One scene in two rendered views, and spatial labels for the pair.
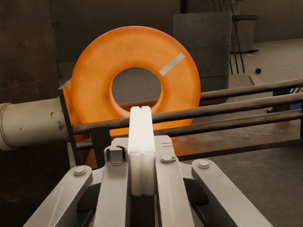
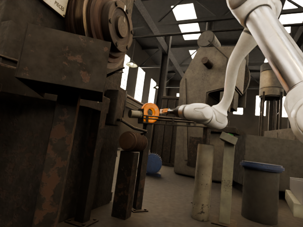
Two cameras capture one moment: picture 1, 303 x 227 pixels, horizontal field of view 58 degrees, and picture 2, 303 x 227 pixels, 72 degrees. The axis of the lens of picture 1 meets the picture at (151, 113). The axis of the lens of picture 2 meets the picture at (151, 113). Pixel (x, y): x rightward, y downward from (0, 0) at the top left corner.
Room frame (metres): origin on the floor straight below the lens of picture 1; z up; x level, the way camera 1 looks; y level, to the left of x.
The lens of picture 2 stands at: (-1.03, 0.82, 0.47)
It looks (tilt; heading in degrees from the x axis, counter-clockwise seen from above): 8 degrees up; 329
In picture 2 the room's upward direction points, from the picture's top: 7 degrees clockwise
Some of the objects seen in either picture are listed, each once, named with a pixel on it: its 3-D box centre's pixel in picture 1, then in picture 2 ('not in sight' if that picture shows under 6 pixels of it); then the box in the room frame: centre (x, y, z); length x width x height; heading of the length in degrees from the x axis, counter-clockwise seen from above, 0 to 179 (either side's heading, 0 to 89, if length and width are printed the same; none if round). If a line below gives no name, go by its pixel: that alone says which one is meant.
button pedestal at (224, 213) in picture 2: not in sight; (227, 176); (-0.02, -0.48, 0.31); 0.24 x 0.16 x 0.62; 127
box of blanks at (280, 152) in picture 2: not in sight; (272, 165); (0.61, -2.22, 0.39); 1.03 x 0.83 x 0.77; 52
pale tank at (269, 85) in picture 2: not in sight; (270, 115); (3.76, -7.80, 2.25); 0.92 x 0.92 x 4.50
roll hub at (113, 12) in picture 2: not in sight; (119, 27); (0.08, 0.45, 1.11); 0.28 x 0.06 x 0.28; 127
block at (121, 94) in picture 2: not in sight; (112, 107); (0.31, 0.33, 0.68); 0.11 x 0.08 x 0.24; 37
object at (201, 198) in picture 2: not in sight; (203, 180); (0.08, -0.35, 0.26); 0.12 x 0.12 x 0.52
